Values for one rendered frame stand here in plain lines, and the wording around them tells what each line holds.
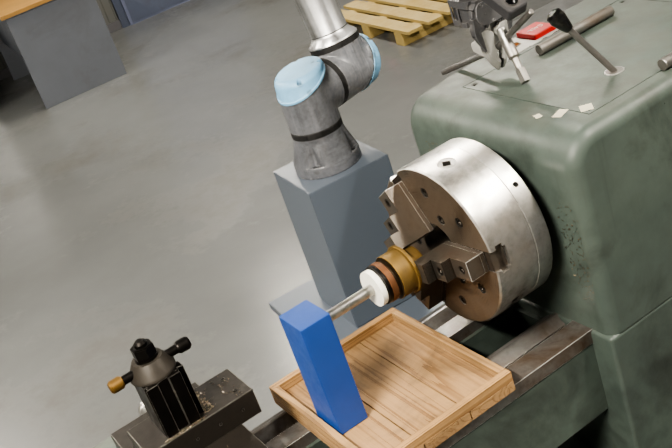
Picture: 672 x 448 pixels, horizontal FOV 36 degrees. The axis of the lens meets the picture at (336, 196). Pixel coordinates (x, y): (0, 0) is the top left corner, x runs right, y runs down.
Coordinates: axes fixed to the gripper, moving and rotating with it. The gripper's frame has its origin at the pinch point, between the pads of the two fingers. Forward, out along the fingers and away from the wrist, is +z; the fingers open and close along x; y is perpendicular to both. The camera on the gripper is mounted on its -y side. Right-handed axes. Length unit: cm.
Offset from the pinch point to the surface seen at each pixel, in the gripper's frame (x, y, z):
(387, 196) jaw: 35.9, -6.0, 9.2
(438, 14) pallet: -237, 372, 119
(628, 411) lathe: 17, -33, 59
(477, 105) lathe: 11.5, -5.0, 2.9
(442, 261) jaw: 37.3, -20.4, 17.7
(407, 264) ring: 41.1, -15.1, 17.8
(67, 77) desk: -62, 601, 111
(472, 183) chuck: 27.5, -20.8, 7.5
